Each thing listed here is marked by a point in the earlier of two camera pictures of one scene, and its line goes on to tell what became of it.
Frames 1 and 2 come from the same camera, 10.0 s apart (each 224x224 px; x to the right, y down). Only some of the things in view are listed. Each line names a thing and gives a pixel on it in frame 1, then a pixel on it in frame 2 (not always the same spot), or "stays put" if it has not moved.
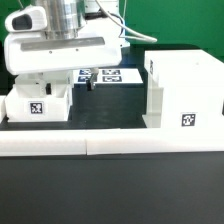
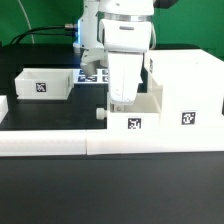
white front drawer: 35,102 to 143,114
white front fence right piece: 109,141 stays put
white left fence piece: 2,107 stays put
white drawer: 41,79 stays put
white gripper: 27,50 to 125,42
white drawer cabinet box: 185,89 stays put
